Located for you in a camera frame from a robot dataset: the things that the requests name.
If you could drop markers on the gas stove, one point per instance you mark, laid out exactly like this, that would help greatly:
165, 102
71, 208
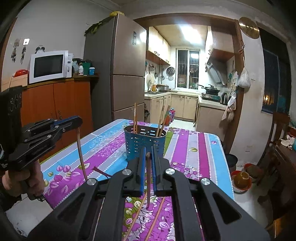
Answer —
210, 96

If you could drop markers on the green cup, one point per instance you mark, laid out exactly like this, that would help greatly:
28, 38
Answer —
86, 68

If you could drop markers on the person's left forearm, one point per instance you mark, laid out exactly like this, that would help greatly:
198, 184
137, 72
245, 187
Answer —
9, 200

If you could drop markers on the red plastic bottle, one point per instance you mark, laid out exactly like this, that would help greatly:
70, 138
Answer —
172, 116

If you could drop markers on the black wok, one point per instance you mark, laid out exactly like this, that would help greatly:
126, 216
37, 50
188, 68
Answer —
210, 88

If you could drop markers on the beige kitchen base cabinets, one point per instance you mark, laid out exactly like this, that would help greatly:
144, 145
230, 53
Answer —
175, 105

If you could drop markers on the hanging white plastic bag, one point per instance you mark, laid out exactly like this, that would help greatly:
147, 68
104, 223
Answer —
244, 80

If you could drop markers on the brown wooden chopstick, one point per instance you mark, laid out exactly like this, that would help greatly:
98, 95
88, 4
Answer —
155, 219
82, 157
165, 118
148, 162
100, 171
135, 115
137, 214
160, 120

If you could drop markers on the hanging kitchen cloth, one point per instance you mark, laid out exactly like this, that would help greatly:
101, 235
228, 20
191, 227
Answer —
230, 106

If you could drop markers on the green bag on refrigerator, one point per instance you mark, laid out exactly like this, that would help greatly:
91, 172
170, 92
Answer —
101, 23

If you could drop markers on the black alarm clock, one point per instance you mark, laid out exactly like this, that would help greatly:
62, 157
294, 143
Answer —
39, 49

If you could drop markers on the person's left hand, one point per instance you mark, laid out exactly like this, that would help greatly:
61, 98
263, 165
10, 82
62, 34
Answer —
34, 180

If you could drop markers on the dark wooden dining table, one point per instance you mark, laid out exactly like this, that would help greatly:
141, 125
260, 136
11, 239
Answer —
286, 166

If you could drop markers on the small white bottle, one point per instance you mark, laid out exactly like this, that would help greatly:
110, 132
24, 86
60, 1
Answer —
81, 70

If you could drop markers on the beige cardboard box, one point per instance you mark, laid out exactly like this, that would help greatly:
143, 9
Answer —
19, 81

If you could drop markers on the red round object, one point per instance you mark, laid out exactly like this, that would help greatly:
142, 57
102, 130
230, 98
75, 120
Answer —
22, 73

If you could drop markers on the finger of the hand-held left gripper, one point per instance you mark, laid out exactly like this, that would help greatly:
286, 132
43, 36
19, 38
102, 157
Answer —
69, 121
46, 136

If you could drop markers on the barred kitchen window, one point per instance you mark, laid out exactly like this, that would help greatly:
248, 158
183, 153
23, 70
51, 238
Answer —
187, 68

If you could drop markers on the steel electric kettle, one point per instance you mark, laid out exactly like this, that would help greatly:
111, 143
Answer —
223, 98

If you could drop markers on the orange wooden cabinet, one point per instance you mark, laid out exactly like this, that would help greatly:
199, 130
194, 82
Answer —
62, 104

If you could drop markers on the white crumpled cloth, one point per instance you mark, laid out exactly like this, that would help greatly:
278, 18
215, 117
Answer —
287, 141

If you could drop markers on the blue perforated chopstick holder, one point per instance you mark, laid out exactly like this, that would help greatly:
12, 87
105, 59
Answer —
144, 143

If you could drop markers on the white microwave oven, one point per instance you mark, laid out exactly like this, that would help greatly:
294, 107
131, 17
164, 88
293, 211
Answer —
48, 67

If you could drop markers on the striped floral tablecloth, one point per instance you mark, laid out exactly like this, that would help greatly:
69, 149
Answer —
189, 148

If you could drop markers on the dark barred window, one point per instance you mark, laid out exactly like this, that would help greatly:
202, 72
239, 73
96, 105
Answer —
276, 74

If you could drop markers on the wall hook with keys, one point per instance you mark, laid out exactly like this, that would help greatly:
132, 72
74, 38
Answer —
15, 49
26, 41

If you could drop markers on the round golden wall clock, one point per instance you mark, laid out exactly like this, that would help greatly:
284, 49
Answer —
249, 27

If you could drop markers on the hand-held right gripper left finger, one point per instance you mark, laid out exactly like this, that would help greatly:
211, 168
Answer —
142, 178

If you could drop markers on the steel range hood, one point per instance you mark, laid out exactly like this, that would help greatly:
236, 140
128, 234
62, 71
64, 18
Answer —
216, 73

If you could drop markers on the dark bucket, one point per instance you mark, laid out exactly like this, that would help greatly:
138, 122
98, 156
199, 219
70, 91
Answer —
232, 162

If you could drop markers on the red plastic basin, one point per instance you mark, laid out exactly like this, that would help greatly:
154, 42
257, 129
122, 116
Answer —
240, 182

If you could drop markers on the dark wooden chair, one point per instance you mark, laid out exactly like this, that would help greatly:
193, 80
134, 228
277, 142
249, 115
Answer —
277, 129

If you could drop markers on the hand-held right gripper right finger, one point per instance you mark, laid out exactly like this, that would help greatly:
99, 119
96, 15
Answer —
155, 183

